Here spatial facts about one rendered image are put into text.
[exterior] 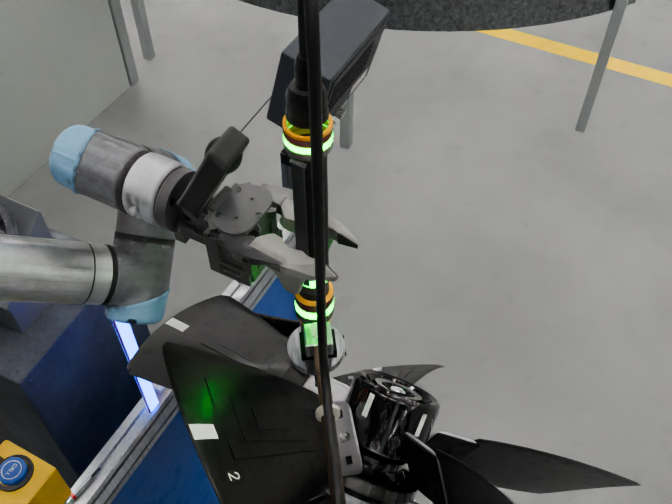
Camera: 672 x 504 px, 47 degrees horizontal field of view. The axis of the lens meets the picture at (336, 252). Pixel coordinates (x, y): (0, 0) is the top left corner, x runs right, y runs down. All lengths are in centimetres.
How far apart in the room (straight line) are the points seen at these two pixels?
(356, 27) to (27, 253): 88
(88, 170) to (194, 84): 261
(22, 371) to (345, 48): 82
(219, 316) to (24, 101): 203
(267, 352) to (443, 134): 221
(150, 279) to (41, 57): 218
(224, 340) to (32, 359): 41
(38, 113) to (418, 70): 160
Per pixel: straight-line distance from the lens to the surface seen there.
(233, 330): 113
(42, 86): 312
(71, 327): 144
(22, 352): 142
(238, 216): 79
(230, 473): 77
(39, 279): 91
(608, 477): 114
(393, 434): 98
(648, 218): 307
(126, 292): 96
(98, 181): 87
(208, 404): 80
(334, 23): 156
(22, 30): 299
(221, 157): 73
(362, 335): 253
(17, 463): 122
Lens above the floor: 212
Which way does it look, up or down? 51 degrees down
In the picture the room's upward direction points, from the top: straight up
